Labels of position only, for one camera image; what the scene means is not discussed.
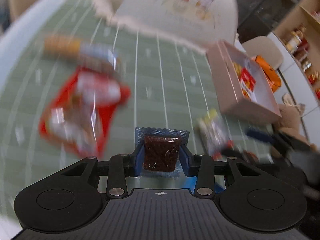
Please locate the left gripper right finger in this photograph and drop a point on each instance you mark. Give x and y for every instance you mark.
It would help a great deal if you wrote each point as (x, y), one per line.
(187, 161)

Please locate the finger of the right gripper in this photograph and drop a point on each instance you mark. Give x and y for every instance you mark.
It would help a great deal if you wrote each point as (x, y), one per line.
(259, 135)

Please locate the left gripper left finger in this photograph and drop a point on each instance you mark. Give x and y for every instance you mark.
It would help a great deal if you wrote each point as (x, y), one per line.
(137, 160)

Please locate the brown snack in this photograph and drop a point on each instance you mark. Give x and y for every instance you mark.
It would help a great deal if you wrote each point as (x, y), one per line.
(161, 150)

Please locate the small yellow white snack packet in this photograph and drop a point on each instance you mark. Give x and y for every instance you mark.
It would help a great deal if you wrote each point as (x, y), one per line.
(214, 135)

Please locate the red snack bag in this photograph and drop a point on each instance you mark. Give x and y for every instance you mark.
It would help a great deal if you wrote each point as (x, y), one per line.
(80, 116)

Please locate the long orange cracker tube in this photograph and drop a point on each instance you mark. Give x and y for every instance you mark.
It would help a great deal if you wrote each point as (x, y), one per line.
(95, 56)

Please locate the brown plush toy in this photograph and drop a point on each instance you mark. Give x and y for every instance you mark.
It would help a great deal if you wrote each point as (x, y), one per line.
(290, 121)

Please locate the orange snack bag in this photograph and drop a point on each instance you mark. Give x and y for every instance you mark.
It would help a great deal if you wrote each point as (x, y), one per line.
(273, 78)

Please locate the pink cardboard box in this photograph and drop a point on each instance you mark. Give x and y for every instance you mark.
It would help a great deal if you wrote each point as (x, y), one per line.
(262, 109)

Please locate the green checkered tablecloth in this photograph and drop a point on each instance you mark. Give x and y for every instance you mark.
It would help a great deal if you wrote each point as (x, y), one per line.
(171, 87)

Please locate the wooden shelf with items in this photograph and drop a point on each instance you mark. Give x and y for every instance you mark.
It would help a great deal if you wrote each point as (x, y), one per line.
(299, 32)

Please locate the white food cover tent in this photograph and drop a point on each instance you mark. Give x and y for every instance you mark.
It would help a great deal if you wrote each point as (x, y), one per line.
(194, 23)

